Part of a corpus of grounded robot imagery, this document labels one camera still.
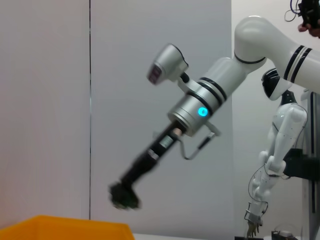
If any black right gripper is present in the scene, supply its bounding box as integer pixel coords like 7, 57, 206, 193
108, 119, 187, 208

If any yellow plastic storage bin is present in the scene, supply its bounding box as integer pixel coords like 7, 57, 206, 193
0, 214, 135, 240

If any small dark device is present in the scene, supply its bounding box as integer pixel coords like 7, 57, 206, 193
271, 223, 295, 240

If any white humanoid robot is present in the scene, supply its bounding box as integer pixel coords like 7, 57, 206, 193
243, 67, 308, 238

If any dark lift column stand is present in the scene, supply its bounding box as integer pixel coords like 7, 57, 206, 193
282, 87, 320, 240

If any person head with headset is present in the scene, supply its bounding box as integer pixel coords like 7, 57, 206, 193
297, 0, 320, 38

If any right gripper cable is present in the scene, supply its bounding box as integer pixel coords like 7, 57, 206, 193
178, 122, 222, 161

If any black headset cable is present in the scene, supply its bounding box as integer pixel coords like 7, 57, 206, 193
284, 0, 302, 22

